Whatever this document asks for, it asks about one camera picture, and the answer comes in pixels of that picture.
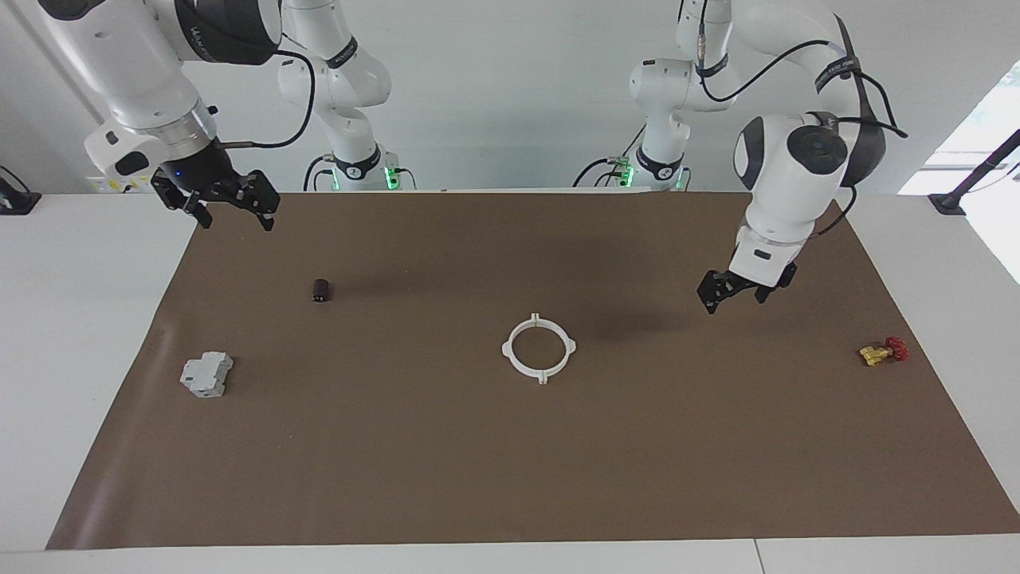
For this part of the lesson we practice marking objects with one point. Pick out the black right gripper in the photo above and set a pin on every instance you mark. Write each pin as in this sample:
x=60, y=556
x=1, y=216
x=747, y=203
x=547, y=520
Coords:
x=209, y=185

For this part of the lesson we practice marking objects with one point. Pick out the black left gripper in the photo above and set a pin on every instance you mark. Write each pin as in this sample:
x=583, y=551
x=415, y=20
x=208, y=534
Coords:
x=737, y=285

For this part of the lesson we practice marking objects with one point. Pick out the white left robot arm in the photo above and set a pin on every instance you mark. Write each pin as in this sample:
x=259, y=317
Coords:
x=785, y=175

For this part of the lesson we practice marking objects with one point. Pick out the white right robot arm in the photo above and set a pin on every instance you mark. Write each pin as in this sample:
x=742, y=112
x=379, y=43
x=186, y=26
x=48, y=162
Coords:
x=135, y=72

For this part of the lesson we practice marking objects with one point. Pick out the dark brown small cylinder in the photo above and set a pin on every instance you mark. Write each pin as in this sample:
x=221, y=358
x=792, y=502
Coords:
x=320, y=290

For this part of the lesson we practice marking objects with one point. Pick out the grey circuit breaker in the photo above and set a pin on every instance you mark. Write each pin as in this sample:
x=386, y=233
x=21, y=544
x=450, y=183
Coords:
x=205, y=376

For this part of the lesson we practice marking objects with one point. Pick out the brown table mat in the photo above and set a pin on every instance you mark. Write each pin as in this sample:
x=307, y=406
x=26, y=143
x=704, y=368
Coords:
x=510, y=462

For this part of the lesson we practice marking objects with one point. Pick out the black table clamp mount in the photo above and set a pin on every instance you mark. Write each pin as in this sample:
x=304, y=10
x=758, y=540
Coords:
x=17, y=199

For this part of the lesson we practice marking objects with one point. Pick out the black camera stand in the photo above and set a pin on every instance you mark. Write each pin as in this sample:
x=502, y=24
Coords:
x=976, y=171

